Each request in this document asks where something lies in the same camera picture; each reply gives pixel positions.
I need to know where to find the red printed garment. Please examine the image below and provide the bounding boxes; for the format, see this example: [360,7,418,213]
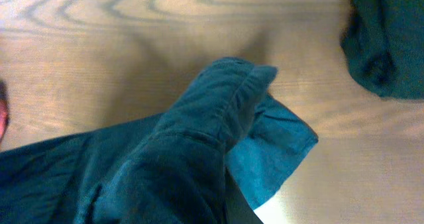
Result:
[0,80,9,140]

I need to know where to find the navy blue shorts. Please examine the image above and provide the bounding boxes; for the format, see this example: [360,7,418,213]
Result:
[1,0,423,223]

